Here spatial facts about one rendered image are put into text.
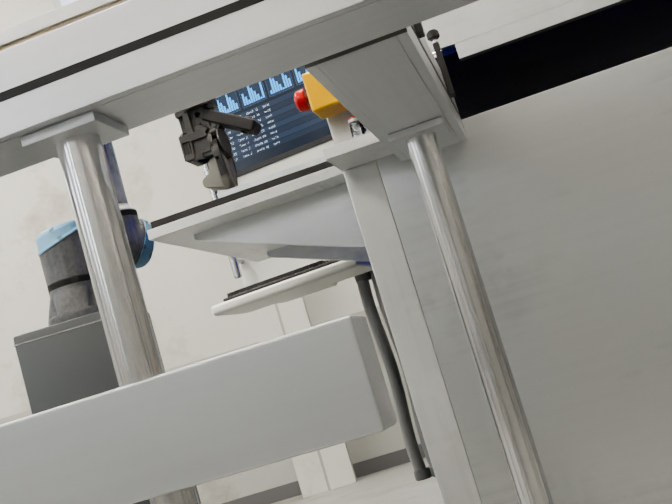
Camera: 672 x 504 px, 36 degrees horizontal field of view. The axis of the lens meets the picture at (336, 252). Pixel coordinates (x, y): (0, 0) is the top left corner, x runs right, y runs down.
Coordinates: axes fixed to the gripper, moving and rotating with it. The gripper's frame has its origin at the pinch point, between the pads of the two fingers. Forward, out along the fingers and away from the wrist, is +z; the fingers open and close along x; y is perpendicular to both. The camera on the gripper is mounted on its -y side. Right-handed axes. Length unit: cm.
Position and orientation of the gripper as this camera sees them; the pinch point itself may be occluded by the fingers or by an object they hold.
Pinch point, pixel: (235, 193)
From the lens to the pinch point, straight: 204.8
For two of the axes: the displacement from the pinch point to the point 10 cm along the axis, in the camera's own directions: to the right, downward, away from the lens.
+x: -2.2, -0.7, -9.7
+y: -9.3, 3.1, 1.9
